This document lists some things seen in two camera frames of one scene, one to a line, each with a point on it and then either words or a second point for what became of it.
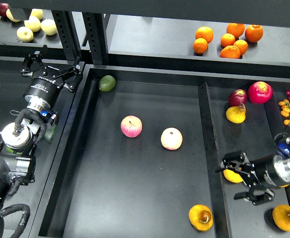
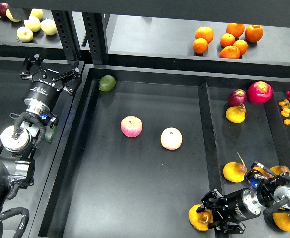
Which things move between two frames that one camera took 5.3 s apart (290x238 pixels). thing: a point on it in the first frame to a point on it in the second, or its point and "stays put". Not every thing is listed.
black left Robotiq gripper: x=43 y=88 stays put
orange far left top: x=205 y=32 stays put
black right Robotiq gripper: x=273 y=171 to x=242 y=205
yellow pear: x=201 y=217 stays put
